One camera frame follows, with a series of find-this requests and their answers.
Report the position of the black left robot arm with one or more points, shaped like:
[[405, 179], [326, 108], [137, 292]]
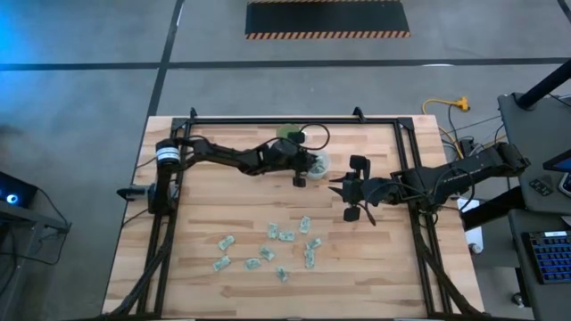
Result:
[[214, 153]]

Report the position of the black desk leg beam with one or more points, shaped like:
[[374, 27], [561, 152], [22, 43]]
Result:
[[490, 209]]

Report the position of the black mesh stand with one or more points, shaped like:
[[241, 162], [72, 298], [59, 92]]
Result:
[[27, 241]]

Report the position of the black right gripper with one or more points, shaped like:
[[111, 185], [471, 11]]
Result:
[[361, 189]]

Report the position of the black backlit keyboard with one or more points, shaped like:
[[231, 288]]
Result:
[[553, 256]]

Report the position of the white desk leg base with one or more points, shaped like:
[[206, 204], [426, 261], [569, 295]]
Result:
[[475, 236]]

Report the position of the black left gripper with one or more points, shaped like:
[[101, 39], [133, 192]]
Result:
[[290, 158]]

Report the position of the clear plastic cup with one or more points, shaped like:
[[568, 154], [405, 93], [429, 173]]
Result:
[[325, 171]]

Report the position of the black hazard-striped floor mat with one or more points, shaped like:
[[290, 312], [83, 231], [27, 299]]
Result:
[[325, 18]]

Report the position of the black caster wheel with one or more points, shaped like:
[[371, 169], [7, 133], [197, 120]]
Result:
[[517, 298]]

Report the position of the black computer with blue light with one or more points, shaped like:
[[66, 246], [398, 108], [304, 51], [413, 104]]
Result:
[[22, 191]]

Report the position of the small black controller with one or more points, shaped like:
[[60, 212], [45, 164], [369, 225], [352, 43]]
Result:
[[540, 187]]

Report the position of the black power strip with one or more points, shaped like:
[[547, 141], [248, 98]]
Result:
[[467, 145]]

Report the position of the grey desk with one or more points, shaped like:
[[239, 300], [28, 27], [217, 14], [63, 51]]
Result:
[[535, 134]]

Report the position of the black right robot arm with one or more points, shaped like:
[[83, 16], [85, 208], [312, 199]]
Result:
[[468, 171]]

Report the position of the black table clamp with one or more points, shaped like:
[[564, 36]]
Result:
[[131, 192]]

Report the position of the black aluminium table frame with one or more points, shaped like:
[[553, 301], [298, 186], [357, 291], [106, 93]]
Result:
[[267, 120]]

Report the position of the black desk monitor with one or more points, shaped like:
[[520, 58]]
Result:
[[563, 165]]

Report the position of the black monitor pole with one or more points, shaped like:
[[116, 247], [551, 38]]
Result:
[[542, 84]]

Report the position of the green ceramic mug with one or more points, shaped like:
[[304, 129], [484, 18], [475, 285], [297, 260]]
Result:
[[285, 130]]

